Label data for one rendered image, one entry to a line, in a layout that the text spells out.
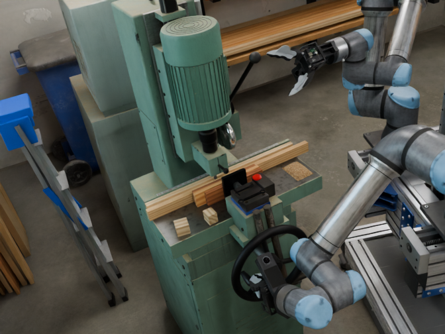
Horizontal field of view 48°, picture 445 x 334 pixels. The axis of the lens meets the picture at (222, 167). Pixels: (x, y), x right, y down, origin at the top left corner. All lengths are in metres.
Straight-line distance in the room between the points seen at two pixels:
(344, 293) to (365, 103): 0.97
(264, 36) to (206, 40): 2.42
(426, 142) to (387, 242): 1.36
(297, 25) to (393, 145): 2.76
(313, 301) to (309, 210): 1.88
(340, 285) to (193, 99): 0.68
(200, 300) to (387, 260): 1.01
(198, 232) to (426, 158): 0.76
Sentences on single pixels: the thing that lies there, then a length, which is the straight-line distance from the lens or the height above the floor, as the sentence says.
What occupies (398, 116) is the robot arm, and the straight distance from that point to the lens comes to 2.02.
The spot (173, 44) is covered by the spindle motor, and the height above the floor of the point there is 1.48.
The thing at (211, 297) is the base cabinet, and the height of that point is 0.59.
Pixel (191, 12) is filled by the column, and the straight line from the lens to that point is 1.70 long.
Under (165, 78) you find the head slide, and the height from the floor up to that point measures 1.32.
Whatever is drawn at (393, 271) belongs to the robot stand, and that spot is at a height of 0.21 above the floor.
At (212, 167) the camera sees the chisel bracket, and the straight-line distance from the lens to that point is 1.66.
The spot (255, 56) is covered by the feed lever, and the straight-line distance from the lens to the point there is 1.48.
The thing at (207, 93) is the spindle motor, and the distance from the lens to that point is 1.49.
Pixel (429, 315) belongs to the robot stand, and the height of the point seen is 0.21.
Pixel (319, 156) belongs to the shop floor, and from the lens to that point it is 3.49.
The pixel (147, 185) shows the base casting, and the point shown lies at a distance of 2.06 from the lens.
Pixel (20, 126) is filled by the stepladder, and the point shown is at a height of 1.10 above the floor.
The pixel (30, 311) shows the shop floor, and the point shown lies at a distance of 2.92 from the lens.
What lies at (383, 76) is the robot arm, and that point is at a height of 1.23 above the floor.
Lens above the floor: 1.98
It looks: 35 degrees down
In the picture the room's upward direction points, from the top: 9 degrees counter-clockwise
